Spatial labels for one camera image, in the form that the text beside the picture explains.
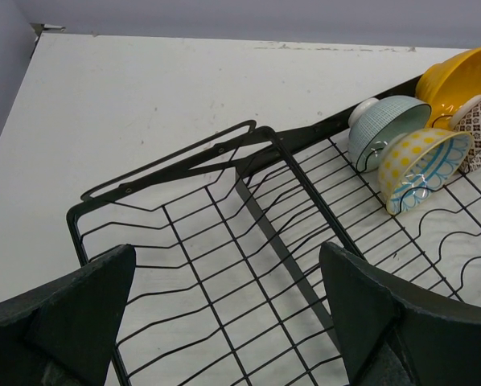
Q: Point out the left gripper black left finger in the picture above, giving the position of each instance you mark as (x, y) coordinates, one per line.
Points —
(63, 332)

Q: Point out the brown patterned bowl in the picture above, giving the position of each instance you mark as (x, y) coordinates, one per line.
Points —
(468, 119)

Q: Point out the pale teal checked bowl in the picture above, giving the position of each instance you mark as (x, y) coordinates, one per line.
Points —
(375, 123)

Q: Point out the orange yellow bowl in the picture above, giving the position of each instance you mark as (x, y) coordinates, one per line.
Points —
(448, 85)

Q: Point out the black wire dish rack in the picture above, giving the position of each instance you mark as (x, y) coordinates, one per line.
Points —
(228, 288)

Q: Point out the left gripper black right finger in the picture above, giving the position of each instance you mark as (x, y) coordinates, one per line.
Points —
(392, 332)

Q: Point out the yellow sun pattern bowl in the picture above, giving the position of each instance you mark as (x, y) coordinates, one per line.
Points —
(415, 165)

